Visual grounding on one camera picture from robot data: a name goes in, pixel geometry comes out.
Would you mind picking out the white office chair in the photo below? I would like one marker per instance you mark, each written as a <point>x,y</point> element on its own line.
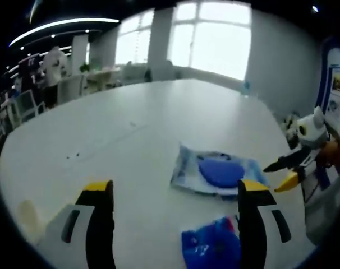
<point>29,107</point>
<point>71,89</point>

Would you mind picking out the wipes packet blue lid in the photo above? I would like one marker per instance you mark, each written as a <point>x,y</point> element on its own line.
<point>220,172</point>

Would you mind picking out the person's right hand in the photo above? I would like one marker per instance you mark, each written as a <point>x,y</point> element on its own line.
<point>330,154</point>

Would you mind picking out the white table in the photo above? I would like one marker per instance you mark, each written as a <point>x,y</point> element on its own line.
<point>130,106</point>

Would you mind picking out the green potted plant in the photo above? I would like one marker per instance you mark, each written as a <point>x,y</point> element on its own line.
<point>85,68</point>

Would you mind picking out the blue white wall poster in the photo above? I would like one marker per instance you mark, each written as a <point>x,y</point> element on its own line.
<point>338,92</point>

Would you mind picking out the white paper cup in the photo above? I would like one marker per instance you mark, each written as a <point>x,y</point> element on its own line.
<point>28,215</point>

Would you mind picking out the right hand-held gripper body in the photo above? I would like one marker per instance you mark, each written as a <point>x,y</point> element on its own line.
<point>311,131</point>

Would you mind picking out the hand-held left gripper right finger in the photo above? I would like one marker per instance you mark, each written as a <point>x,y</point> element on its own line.
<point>259,224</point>

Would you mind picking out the curved ceiling light strip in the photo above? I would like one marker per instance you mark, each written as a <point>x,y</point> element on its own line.
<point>60,24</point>

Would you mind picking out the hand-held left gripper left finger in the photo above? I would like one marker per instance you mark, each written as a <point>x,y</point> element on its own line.
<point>77,229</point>

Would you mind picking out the large window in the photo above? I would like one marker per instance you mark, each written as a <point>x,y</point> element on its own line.
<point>215,42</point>

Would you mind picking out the blue tissue packet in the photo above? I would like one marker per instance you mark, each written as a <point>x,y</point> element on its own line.
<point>209,246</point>

